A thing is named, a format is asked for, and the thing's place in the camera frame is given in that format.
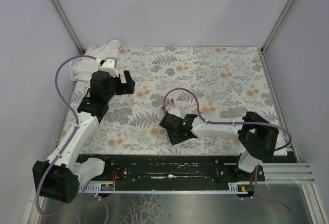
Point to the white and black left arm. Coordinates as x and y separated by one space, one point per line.
59 176

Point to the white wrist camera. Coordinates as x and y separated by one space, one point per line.
108 65
172 110

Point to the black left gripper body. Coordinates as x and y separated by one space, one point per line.
123 84

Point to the left aluminium frame post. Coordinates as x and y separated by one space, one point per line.
67 25

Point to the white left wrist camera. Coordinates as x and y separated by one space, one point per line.
108 65

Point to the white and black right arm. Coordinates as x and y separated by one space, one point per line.
256 135

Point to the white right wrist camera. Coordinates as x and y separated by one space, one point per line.
172 110

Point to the aluminium frame post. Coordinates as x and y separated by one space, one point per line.
67 25
288 5

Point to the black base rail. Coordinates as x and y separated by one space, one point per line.
174 173

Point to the crumpled white cloth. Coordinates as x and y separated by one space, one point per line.
81 69

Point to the floral patterned table mat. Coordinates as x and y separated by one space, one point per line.
218 82

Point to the white stapler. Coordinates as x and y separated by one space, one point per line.
171 102

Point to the right aluminium frame post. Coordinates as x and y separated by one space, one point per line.
288 5

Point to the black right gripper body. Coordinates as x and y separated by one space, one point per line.
170 125

